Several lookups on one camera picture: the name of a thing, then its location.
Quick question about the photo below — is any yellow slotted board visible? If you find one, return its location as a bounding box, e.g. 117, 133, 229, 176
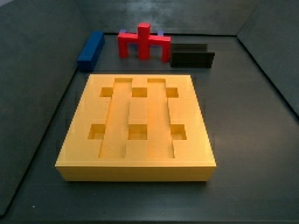
55, 74, 217, 182

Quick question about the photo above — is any black angle bracket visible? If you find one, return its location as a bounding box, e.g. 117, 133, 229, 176
171, 44, 216, 68

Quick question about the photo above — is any purple three-pronged block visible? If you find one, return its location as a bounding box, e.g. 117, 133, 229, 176
119, 29, 165, 36

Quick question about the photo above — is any blue rectangular block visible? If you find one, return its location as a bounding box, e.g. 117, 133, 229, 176
78, 31, 106, 72

